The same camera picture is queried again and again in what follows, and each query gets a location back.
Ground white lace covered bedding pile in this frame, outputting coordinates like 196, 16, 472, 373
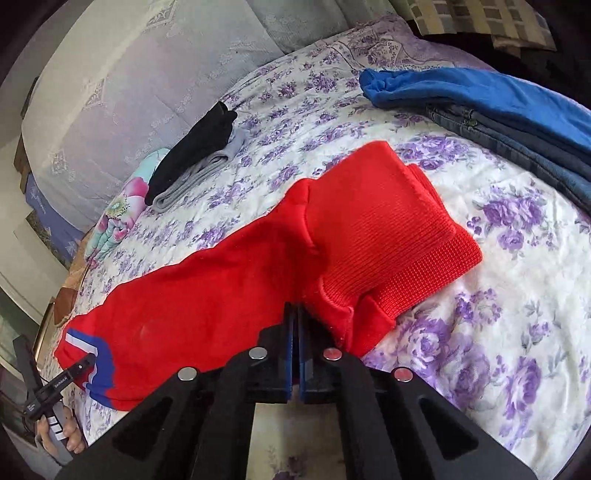
22, 1, 348, 231

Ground checkered curtain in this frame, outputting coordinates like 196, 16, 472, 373
407, 0, 556, 50

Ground red track pants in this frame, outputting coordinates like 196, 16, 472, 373
55, 141, 483, 411

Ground grey folded garment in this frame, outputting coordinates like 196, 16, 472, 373
152, 127, 246, 213

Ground brown blanket at bedside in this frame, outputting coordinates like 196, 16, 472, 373
53, 230, 93, 327

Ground black folded garment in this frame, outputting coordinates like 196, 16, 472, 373
144, 101, 238, 206

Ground purple floral bedspread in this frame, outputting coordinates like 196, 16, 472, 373
53, 17, 590, 479

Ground blue folded garment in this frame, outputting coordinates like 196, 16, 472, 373
359, 67, 590, 162

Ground left hand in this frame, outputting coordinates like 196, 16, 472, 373
36, 406, 87, 458

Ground floral teal pink quilt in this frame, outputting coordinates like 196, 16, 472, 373
84, 148, 169, 264

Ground folded blue jeans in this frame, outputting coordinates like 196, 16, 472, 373
426, 105, 590, 214

